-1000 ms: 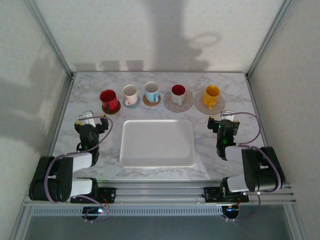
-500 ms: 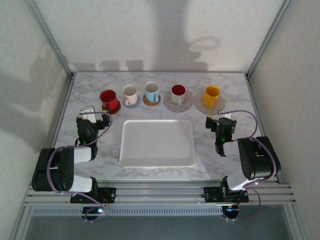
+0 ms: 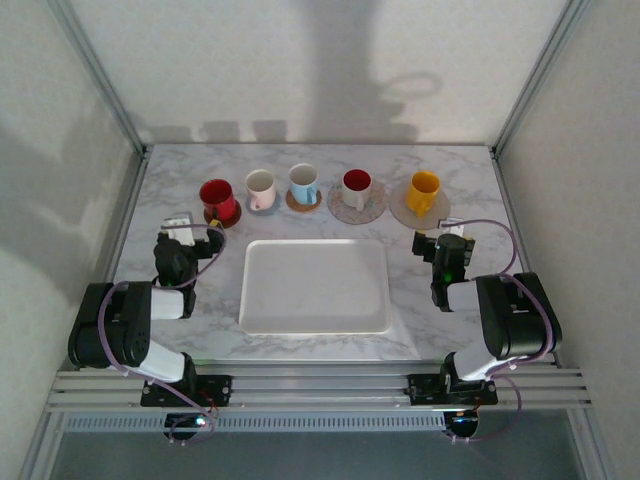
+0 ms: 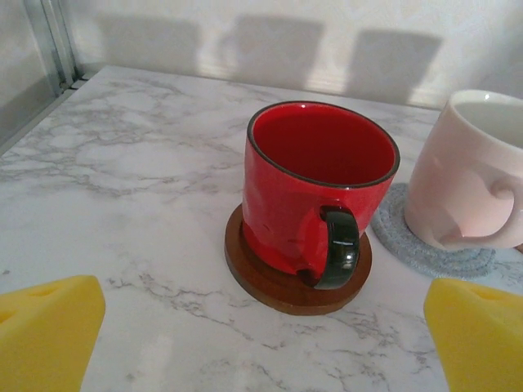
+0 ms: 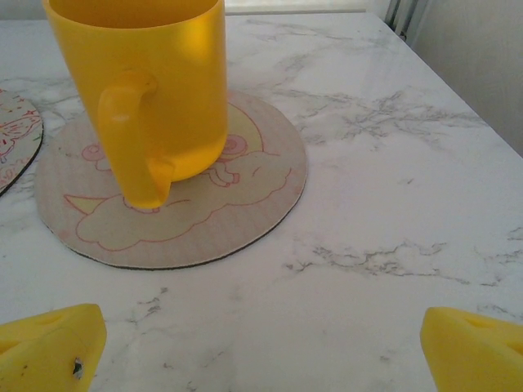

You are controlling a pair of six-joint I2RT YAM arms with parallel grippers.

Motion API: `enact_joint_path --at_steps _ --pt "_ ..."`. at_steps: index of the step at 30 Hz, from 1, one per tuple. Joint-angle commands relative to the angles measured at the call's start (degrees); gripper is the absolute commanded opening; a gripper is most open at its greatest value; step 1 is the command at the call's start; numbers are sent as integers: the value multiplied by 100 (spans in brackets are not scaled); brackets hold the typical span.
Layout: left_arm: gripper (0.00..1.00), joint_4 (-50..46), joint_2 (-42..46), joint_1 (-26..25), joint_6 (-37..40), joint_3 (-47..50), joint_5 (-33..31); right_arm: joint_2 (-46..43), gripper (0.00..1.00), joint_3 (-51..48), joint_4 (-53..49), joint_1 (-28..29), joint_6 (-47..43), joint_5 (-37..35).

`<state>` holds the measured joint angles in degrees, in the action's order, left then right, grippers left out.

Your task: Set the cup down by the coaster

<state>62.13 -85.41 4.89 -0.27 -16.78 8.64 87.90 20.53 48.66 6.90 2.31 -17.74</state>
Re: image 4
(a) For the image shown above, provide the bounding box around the pale pink mug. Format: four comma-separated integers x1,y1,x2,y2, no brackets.
403,89,523,250

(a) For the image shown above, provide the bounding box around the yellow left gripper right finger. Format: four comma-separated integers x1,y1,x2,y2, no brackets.
423,278,523,392

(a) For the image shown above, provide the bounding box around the red mug with black handle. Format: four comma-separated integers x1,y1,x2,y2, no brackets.
240,100,401,292

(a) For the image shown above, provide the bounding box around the brown wooden round coaster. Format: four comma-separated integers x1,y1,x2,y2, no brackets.
223,203,373,316

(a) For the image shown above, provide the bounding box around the aluminium frame post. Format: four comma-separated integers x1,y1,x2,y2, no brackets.
30,0,85,89

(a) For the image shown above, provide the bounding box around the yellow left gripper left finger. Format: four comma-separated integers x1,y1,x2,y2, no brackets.
0,274,106,392

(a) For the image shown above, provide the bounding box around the blue-grey woven rope coaster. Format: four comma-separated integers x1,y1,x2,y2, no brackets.
370,182,498,281

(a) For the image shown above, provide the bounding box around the grey table side rail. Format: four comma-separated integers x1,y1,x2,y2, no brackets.
0,77,87,153

